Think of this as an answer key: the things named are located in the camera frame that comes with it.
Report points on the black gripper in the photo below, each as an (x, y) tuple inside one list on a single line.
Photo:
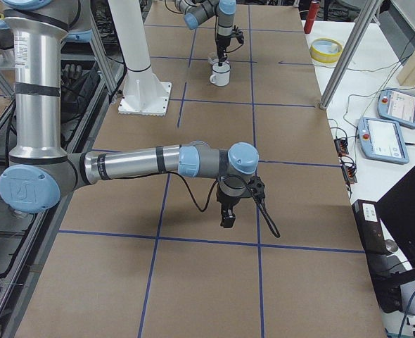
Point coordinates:
[(226, 201), (222, 43)]

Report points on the clear glass funnel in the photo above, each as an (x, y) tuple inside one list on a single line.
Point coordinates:
[(213, 58)]

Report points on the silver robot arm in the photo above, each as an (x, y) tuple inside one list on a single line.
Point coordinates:
[(197, 12), (40, 172)]

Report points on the white enamel cup blue rim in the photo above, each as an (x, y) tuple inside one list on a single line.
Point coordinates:
[(220, 74)]

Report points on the yellow tape roll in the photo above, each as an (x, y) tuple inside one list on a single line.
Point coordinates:
[(325, 50)]

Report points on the red cylinder bottle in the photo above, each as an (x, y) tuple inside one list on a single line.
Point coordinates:
[(311, 16)]

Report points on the orange black connector block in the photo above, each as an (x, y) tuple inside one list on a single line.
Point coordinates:
[(341, 146)]

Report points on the black desktop computer box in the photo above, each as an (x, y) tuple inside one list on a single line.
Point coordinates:
[(392, 282)]

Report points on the lower teach pendant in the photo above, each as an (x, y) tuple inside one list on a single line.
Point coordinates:
[(382, 140)]

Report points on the teach pendant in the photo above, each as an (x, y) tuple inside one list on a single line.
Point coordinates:
[(397, 105), (382, 140)]

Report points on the black computer monitor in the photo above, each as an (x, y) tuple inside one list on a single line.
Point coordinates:
[(397, 211)]

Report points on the upper teach pendant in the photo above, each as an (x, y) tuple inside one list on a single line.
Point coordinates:
[(397, 105)]

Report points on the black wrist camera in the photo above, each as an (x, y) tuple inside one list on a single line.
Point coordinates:
[(257, 188), (238, 35)]

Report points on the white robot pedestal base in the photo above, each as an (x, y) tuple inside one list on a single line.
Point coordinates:
[(142, 93)]

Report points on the aluminium frame post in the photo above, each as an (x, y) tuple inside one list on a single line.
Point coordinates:
[(368, 11)]

